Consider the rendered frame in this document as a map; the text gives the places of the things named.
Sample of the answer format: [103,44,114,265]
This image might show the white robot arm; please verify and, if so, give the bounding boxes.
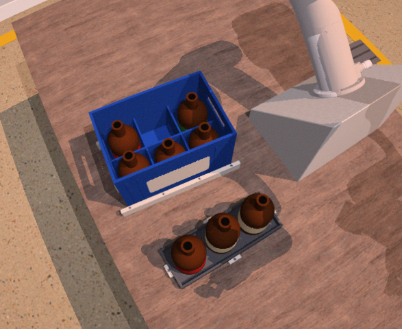
[289,0,372,98]

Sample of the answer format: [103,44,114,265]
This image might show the blue crate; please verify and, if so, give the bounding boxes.
[89,71,237,206]

